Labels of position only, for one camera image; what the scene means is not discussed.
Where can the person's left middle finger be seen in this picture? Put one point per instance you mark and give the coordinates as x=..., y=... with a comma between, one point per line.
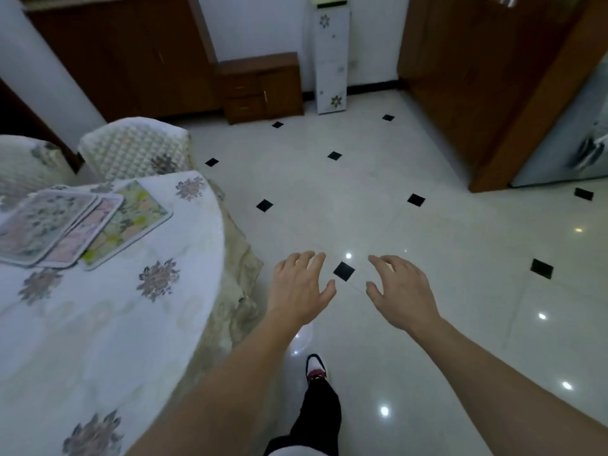
x=305, y=263

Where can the white floral tablecloth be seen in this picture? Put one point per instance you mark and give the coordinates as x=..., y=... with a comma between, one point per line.
x=118, y=337

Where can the person's right thumb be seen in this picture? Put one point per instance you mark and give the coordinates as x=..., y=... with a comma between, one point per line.
x=374, y=292

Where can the small brown drawer cabinet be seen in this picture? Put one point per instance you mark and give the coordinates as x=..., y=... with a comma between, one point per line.
x=261, y=87

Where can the grey floral placemat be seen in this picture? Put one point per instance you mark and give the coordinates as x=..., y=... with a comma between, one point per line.
x=38, y=223

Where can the green floral placemat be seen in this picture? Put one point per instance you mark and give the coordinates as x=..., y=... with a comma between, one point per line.
x=135, y=216

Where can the brown wooden wardrobe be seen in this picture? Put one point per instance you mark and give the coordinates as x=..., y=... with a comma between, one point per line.
x=479, y=75

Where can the beige table skirt cloth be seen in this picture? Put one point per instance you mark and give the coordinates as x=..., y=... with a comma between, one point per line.
x=237, y=280

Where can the person's right forearm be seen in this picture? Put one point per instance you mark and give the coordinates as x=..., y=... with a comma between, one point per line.
x=513, y=398

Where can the person's left hand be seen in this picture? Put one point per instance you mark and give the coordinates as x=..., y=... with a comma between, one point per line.
x=294, y=294

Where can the person's left forearm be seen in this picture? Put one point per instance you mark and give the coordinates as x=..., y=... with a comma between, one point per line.
x=223, y=394

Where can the person's black trouser leg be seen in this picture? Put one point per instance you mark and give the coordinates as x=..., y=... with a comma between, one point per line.
x=318, y=417

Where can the pink floral placemat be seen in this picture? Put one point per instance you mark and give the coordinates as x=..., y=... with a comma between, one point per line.
x=88, y=237

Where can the silver refrigerator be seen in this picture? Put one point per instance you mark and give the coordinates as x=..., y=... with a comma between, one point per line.
x=565, y=132

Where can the person's left little finger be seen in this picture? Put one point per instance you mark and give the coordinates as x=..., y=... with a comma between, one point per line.
x=279, y=270

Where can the white quilted chair cover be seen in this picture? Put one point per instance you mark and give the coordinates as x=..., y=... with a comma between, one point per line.
x=26, y=166
x=133, y=149

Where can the person's left thumb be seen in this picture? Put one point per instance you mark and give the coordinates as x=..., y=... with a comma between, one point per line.
x=327, y=291

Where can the person's right hand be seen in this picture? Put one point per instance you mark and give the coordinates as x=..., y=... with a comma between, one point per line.
x=408, y=299

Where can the large brown wooden cabinet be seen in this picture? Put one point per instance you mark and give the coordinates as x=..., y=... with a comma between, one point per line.
x=123, y=56

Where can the black white red shoe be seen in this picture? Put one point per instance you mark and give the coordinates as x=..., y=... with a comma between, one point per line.
x=316, y=368

